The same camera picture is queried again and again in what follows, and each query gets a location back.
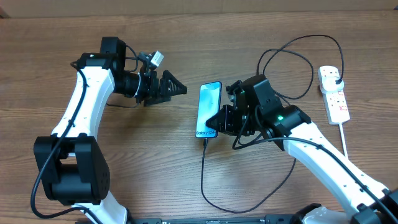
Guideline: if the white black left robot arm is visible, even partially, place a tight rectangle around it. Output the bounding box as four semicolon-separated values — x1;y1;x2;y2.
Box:
32;37;187;223

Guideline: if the blue Galaxy smartphone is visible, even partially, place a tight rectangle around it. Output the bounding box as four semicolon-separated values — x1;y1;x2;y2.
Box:
195;82;222;139

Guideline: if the black USB charger cable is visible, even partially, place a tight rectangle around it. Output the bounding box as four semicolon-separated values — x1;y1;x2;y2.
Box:
200;34;345;214

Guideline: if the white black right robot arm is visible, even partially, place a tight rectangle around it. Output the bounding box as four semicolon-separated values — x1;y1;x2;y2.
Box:
206;75;397;223

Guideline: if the white power strip cord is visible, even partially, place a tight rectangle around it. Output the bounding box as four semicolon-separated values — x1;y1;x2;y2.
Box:
338;123;349;158

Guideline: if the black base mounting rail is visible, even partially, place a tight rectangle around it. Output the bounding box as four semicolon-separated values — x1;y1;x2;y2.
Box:
127;214;302;224

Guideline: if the white charger plug adapter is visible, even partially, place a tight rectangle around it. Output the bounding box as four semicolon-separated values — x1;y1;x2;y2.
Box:
320;77;345;94

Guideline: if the white power strip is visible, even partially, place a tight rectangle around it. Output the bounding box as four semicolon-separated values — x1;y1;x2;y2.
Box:
318;65;350;125

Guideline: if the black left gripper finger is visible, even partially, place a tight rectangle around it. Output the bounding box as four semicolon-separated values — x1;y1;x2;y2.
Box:
159;70;187;98
144;96;171;106

